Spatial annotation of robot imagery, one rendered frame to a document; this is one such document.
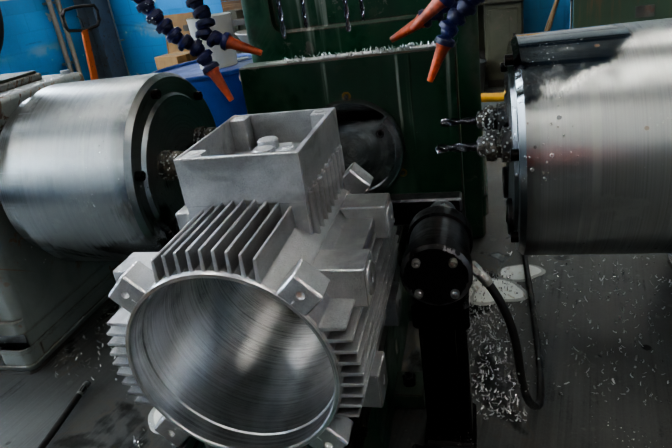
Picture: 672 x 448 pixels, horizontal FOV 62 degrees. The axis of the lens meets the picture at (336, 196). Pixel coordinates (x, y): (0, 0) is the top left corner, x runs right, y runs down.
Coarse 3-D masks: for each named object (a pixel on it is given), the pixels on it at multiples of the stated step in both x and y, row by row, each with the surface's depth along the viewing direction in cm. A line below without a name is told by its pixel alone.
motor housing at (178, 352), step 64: (192, 256) 36; (256, 256) 35; (384, 256) 47; (128, 320) 39; (192, 320) 49; (256, 320) 55; (320, 320) 37; (384, 320) 50; (128, 384) 42; (192, 384) 45; (256, 384) 48; (320, 384) 45
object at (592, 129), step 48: (528, 48) 57; (576, 48) 55; (624, 48) 53; (528, 96) 53; (576, 96) 52; (624, 96) 51; (480, 144) 60; (528, 144) 53; (576, 144) 52; (624, 144) 51; (528, 192) 54; (576, 192) 53; (624, 192) 52; (528, 240) 58; (576, 240) 57; (624, 240) 56
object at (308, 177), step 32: (224, 128) 50; (256, 128) 53; (288, 128) 52; (320, 128) 46; (192, 160) 42; (224, 160) 42; (256, 160) 41; (288, 160) 40; (320, 160) 45; (192, 192) 43; (224, 192) 43; (256, 192) 42; (288, 192) 41; (320, 192) 44; (320, 224) 44
